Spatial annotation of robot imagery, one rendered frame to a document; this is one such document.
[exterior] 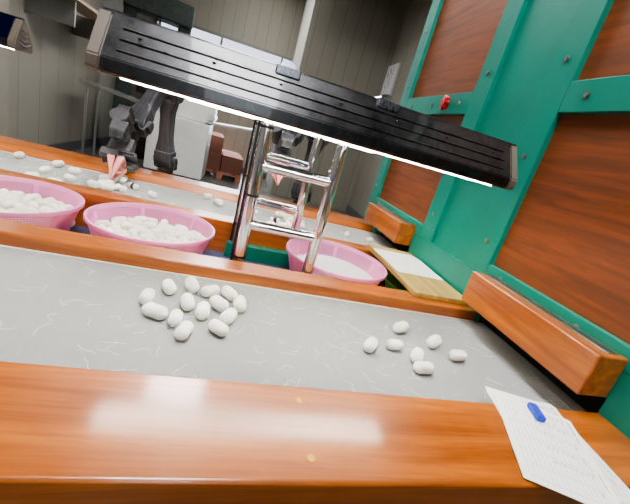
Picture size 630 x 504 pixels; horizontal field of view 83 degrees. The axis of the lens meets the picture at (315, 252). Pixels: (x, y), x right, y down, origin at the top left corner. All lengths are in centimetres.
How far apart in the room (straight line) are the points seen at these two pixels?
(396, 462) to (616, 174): 59
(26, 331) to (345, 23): 590
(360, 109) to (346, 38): 559
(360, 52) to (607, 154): 551
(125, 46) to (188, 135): 466
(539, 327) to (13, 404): 70
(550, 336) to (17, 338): 74
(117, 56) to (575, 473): 70
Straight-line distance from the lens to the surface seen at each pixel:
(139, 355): 49
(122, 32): 54
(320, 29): 605
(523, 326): 73
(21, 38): 121
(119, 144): 129
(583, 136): 86
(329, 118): 51
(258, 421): 39
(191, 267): 69
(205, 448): 36
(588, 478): 56
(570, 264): 79
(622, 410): 71
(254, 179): 69
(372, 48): 622
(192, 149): 518
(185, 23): 654
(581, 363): 67
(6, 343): 52
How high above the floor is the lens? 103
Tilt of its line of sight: 17 degrees down
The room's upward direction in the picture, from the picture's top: 16 degrees clockwise
